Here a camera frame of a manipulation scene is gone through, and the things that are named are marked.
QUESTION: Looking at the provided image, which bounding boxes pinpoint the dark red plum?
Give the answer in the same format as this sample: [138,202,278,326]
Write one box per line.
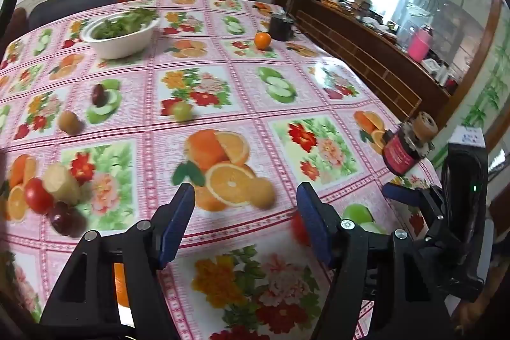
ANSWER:
[48,201,86,238]

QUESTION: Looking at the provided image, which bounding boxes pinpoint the green grape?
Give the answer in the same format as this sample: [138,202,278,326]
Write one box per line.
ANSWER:
[172,102,193,122]

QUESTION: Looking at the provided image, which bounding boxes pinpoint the black mug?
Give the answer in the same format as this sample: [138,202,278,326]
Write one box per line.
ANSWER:
[268,11,295,42]

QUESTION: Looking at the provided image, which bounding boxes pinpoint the red tomato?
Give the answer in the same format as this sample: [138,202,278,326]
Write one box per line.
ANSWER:
[25,177,54,215]
[291,213,311,247]

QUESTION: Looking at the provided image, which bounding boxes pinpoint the small orange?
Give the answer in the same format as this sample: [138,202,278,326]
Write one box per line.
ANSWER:
[254,30,272,50]

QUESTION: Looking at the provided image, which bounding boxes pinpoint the yellow round fruit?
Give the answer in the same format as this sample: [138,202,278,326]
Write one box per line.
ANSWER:
[250,177,276,210]

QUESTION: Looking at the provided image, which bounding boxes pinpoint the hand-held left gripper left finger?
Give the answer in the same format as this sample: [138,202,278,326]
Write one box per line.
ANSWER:
[40,183,196,340]

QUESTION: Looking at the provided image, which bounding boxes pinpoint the large orange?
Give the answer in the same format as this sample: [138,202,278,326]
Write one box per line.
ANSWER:
[113,264,130,307]

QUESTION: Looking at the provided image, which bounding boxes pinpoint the green leafy vegetables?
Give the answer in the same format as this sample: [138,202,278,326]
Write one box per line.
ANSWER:
[92,9,160,39]

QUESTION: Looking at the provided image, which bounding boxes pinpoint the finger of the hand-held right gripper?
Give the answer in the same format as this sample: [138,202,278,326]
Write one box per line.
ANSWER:
[382,183,447,241]

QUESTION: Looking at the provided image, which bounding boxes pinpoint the pink container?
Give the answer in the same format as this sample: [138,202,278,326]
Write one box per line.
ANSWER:
[407,25,434,62]

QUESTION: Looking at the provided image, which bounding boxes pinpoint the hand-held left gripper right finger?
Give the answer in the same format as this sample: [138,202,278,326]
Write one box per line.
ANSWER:
[297,182,457,340]

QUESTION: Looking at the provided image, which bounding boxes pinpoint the white bowl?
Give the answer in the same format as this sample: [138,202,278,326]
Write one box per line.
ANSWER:
[80,7,162,60]

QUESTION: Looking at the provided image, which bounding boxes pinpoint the wooden cabinet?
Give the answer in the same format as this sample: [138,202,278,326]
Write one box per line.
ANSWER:
[287,0,455,121]

